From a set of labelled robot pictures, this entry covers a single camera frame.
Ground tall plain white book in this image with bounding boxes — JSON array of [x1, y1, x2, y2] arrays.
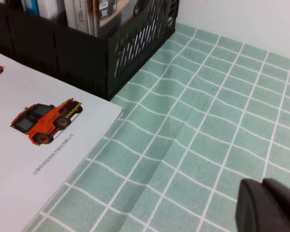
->
[[62, 0, 76, 29]]

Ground thin white brochure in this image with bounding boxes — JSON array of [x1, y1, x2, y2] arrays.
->
[[86, 0, 96, 37]]

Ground grey photo cover brochure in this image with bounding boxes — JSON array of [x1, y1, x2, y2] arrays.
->
[[93, 0, 150, 41]]

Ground red and white brochure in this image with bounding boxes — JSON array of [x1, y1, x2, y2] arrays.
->
[[0, 48, 124, 232]]

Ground white book blue logo spine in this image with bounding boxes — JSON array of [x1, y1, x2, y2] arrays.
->
[[72, 0, 90, 34]]

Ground thick white orange band book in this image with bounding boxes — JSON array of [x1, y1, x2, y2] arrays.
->
[[37, 0, 66, 20]]

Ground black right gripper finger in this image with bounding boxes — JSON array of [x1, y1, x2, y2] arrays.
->
[[234, 177, 290, 232]]

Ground black plastic book holder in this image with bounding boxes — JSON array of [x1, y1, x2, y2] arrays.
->
[[0, 0, 180, 102]]

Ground green white checked tablecloth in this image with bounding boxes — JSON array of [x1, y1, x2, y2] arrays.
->
[[21, 23, 290, 232]]

